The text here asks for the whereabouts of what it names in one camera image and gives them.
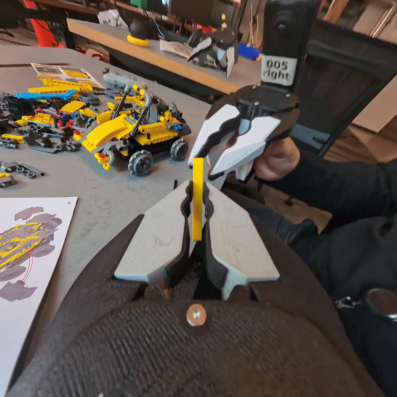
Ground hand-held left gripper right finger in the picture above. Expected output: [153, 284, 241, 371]
[203, 182, 281, 301]

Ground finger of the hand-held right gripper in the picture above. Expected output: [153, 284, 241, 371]
[188, 104, 241, 169]
[207, 115, 282, 182]

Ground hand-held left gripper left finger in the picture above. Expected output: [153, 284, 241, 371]
[114, 180, 191, 287]

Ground long yellow brick beam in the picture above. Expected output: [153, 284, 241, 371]
[192, 157, 205, 242]

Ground yellow brick toy car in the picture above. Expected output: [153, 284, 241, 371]
[81, 84, 192, 177]

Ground person's right forearm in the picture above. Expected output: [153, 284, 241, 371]
[270, 149, 397, 218]

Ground grey desk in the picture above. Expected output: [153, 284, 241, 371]
[0, 45, 236, 388]

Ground person's right hand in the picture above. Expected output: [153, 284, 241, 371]
[252, 136, 301, 182]

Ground blue storage bin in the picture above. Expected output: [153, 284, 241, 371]
[238, 42, 261, 61]

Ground idle black grey gripper device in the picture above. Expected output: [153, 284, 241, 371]
[186, 26, 239, 80]

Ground black office chair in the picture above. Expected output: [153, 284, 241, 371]
[292, 19, 397, 157]

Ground paper sheet with drawings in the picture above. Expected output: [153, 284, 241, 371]
[159, 39, 195, 60]

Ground grey brick battery box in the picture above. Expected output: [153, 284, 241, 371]
[102, 72, 148, 94]

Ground wood rimmed grey table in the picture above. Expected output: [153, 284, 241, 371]
[66, 18, 263, 95]

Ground open instruction booklet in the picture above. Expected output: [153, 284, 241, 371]
[0, 196, 78, 385]

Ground bundle of yellow beams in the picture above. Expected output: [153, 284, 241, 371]
[28, 77, 94, 94]

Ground yellow grey sticker sheet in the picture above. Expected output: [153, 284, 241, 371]
[30, 62, 105, 91]

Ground pile of small brick parts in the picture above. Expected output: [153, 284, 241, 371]
[0, 90, 94, 188]

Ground black ball on yellow ring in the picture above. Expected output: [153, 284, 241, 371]
[127, 20, 150, 48]

